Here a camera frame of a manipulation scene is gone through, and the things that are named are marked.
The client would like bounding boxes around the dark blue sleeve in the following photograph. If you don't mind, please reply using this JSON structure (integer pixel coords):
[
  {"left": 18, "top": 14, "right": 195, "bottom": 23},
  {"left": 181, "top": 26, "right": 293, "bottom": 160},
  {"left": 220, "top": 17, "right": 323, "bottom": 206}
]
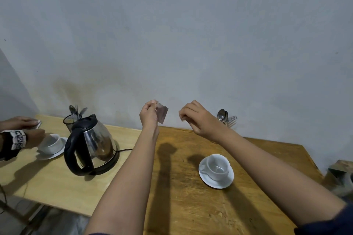
[{"left": 294, "top": 201, "right": 353, "bottom": 235}]

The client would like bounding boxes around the person's right forearm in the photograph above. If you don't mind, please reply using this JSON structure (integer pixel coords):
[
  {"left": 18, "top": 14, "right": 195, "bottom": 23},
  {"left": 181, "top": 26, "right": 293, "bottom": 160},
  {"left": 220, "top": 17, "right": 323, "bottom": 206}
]
[{"left": 214, "top": 128, "right": 347, "bottom": 228}]

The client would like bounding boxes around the person's right hand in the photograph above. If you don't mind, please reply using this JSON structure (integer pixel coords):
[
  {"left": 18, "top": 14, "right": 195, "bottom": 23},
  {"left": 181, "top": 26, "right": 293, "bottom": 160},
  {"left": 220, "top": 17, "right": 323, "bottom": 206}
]
[{"left": 179, "top": 100, "right": 224, "bottom": 143}]

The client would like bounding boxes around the pink tea bag sachet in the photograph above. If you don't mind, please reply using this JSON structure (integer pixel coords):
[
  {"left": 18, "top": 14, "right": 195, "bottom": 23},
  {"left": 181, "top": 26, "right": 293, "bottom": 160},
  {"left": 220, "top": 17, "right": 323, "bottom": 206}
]
[{"left": 155, "top": 100, "right": 169, "bottom": 124}]

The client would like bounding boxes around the white cup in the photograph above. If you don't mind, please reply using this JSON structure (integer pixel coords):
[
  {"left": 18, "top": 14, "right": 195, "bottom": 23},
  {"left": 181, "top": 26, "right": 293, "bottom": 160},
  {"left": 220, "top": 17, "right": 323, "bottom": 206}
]
[
  {"left": 38, "top": 134, "right": 65, "bottom": 155},
  {"left": 199, "top": 154, "right": 231, "bottom": 182}
]

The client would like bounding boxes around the black kettle base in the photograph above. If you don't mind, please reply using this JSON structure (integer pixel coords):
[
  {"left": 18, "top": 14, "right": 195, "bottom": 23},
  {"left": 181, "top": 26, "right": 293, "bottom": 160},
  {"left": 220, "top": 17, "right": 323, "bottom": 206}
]
[{"left": 88, "top": 144, "right": 121, "bottom": 176}]

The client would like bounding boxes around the person's left hand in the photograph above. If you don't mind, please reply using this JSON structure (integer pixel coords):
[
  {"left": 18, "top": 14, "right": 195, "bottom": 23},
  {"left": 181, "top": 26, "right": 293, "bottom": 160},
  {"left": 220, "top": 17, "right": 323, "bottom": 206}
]
[{"left": 139, "top": 100, "right": 160, "bottom": 133}]

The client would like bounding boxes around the metal table frame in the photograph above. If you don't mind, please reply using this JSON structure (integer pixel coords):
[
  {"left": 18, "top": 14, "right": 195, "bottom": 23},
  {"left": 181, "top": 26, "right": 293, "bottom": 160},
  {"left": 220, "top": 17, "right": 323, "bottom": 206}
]
[{"left": 0, "top": 182, "right": 54, "bottom": 235}]

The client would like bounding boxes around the steel electric kettle black handle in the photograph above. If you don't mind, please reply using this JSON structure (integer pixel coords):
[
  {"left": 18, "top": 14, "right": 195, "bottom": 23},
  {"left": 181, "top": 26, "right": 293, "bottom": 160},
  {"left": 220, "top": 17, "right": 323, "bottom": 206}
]
[{"left": 64, "top": 114, "right": 118, "bottom": 176}]

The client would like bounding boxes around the white patterned wrist tracker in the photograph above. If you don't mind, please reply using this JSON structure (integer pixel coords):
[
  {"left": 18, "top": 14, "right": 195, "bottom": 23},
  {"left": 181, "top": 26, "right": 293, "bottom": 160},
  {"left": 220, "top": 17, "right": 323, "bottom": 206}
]
[{"left": 1, "top": 130, "right": 27, "bottom": 151}]

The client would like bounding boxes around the white saucer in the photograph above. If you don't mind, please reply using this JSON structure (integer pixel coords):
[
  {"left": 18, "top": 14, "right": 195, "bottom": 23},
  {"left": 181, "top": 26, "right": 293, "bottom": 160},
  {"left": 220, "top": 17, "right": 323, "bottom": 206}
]
[
  {"left": 198, "top": 156, "right": 235, "bottom": 189},
  {"left": 35, "top": 136, "right": 68, "bottom": 160}
]

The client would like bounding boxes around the brown cardboard box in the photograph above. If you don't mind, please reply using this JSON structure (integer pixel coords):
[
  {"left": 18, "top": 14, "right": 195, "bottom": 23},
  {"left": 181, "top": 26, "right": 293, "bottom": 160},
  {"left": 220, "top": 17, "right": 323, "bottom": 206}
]
[{"left": 321, "top": 160, "right": 353, "bottom": 197}]

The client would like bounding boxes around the person's left forearm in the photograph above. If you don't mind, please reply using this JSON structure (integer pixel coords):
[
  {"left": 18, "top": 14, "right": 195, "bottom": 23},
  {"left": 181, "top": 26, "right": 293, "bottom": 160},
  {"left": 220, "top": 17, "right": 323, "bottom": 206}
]
[{"left": 83, "top": 130, "right": 160, "bottom": 235}]

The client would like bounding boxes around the clear glass cutlery holder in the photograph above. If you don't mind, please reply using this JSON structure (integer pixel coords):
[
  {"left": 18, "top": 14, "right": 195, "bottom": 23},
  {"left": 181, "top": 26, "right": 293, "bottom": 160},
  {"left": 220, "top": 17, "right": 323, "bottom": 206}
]
[{"left": 63, "top": 114, "right": 82, "bottom": 133}]

